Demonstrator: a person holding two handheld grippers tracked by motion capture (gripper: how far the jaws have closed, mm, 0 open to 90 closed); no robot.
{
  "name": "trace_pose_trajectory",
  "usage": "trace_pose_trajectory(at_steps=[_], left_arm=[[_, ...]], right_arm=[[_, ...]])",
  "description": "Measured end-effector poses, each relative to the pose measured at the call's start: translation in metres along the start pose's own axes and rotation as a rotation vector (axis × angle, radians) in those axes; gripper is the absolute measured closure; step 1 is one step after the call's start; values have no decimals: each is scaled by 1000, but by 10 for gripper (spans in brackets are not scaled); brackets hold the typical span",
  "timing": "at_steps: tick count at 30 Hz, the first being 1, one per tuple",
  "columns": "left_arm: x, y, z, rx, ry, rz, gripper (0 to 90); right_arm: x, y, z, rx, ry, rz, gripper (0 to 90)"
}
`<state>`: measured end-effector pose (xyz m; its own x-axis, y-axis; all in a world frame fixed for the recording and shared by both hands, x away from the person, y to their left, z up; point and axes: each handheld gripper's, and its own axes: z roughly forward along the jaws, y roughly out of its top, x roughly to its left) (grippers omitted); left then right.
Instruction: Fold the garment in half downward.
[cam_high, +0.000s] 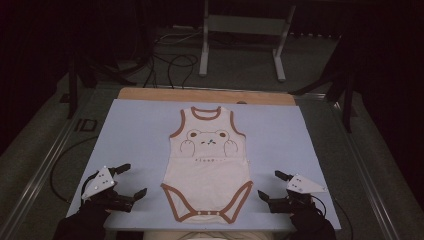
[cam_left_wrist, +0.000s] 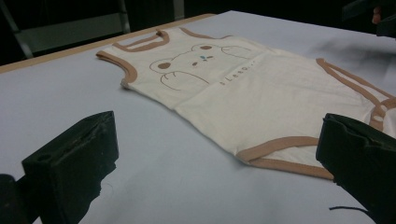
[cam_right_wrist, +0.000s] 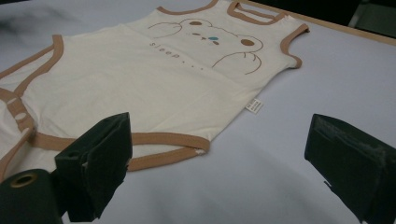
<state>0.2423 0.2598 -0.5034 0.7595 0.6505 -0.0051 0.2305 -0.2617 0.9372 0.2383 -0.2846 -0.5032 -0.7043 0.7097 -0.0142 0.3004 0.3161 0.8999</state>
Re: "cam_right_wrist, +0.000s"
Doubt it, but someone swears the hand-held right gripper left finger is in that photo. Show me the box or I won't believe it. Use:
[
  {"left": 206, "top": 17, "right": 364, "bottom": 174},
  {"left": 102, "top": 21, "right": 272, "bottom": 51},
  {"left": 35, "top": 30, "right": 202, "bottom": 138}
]
[{"left": 54, "top": 111, "right": 134, "bottom": 223}]

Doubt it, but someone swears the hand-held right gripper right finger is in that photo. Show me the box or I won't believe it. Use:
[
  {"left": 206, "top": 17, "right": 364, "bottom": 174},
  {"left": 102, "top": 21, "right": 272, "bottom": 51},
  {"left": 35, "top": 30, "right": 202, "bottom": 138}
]
[{"left": 304, "top": 113, "right": 396, "bottom": 224}]

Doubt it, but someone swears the cream baby bodysuit brown trim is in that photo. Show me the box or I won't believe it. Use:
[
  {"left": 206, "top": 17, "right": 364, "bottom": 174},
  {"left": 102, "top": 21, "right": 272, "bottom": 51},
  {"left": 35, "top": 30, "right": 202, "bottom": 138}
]
[{"left": 0, "top": 0, "right": 311, "bottom": 184}]

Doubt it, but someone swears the light blue table mat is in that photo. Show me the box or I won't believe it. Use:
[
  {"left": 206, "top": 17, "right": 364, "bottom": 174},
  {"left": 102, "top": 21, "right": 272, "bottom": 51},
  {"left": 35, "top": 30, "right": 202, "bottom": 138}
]
[{"left": 0, "top": 0, "right": 396, "bottom": 224}]

